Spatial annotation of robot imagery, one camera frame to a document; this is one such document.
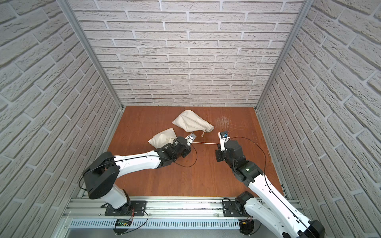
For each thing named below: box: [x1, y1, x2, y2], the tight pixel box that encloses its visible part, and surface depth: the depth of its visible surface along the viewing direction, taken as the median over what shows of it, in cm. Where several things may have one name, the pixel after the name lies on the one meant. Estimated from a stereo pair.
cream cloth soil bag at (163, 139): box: [147, 127, 177, 150], surface depth 96 cm
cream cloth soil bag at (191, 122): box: [171, 110, 215, 138], surface depth 105 cm
